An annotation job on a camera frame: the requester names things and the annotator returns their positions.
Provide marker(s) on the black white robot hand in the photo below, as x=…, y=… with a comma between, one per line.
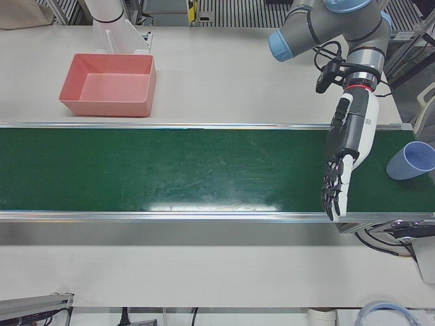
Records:
x=365, y=115

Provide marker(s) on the light blue plastic cup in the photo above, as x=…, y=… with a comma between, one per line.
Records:
x=404, y=166

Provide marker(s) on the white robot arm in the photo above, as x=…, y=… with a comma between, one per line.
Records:
x=103, y=10

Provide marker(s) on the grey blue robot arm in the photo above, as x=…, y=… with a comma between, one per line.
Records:
x=340, y=23

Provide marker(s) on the pink plastic box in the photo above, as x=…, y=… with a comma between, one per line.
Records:
x=112, y=88

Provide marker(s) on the grey office chair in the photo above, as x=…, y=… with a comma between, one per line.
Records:
x=426, y=112

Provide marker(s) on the blue white tape roll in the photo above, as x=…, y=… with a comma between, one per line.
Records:
x=370, y=312

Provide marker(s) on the yellow black safety marker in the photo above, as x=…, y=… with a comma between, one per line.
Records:
x=192, y=10

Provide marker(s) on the green conveyor belt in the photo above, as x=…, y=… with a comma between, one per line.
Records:
x=170, y=169

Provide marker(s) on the stack of white paper cups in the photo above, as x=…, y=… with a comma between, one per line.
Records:
x=321, y=317

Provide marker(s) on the black power plug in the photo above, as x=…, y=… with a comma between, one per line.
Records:
x=125, y=316

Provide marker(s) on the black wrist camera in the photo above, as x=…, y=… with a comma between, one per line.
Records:
x=327, y=75

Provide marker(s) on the aluminium profile frame piece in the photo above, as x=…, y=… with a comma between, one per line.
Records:
x=34, y=305

